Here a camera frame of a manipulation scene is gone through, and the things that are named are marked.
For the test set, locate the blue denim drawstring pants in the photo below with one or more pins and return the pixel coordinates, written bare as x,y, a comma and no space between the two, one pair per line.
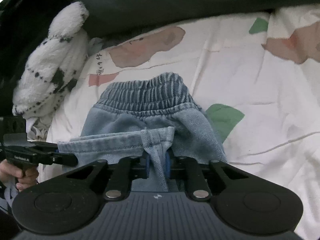
150,116

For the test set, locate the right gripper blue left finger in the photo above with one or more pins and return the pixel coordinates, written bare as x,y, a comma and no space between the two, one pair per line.
145,163

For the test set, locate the white black fuzzy blanket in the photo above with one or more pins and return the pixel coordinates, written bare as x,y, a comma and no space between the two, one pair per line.
52,70

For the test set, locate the dark green pillow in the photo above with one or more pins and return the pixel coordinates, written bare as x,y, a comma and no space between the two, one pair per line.
20,17

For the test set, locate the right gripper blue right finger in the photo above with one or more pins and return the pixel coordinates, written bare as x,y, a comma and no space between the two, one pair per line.
170,160

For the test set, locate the cream bear print bedsheet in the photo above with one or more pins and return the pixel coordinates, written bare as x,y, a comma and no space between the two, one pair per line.
256,75

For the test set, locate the person's left hand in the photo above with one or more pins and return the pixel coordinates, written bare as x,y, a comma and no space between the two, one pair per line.
25,179

